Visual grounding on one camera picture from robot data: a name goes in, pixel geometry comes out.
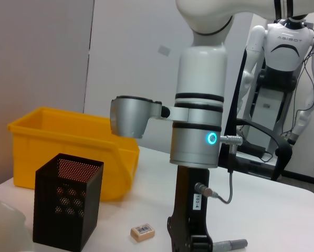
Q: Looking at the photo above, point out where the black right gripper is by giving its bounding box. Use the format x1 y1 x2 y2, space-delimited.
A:
167 165 214 252

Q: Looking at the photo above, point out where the grey marker pen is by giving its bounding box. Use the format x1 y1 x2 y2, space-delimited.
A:
212 238 249 249

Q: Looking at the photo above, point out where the beige barcode eraser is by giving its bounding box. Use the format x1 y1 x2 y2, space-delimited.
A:
130 223 156 244

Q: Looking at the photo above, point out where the black mesh pen holder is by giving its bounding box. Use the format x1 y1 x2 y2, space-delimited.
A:
32 153 104 252

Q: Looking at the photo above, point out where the green glass fruit plate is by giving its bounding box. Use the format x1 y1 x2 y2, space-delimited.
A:
0 198 34 252

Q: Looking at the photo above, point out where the black power adapter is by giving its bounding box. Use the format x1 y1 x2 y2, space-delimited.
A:
245 143 267 156

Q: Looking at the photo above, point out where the grey humanoid robot stand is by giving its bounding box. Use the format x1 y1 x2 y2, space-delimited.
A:
251 67 298 158

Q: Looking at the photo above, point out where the yellow plastic bin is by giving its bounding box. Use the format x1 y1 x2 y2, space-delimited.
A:
7 106 141 202

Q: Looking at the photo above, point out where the white humanoid robot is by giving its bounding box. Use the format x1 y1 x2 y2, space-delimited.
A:
242 15 314 145

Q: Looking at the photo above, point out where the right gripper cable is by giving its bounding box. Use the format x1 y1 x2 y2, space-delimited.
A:
195 134 244 204

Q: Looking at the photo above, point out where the black partition frame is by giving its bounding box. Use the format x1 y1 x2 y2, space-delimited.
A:
224 49 248 161

